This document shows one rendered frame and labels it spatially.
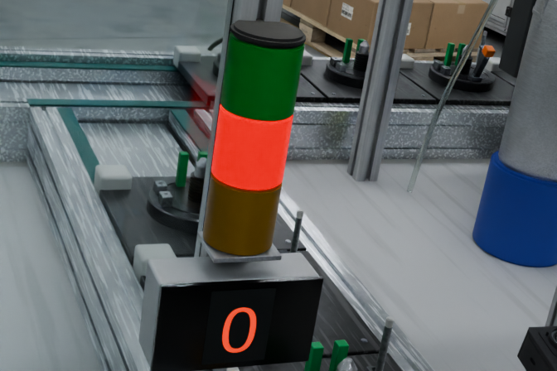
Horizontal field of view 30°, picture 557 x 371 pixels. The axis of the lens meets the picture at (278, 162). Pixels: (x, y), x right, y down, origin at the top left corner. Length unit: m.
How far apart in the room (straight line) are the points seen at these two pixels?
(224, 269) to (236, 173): 0.08
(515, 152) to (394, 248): 0.25
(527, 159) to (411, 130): 0.43
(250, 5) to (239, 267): 0.19
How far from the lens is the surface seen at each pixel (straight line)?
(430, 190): 1.96
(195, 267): 0.74
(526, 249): 1.73
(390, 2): 1.83
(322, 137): 1.98
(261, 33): 0.67
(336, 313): 1.26
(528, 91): 1.67
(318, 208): 1.79
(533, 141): 1.68
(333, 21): 5.79
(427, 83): 2.22
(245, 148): 0.69
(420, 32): 5.72
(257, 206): 0.70
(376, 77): 1.86
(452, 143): 2.12
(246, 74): 0.67
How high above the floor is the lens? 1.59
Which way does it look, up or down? 22 degrees down
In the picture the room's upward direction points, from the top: 9 degrees clockwise
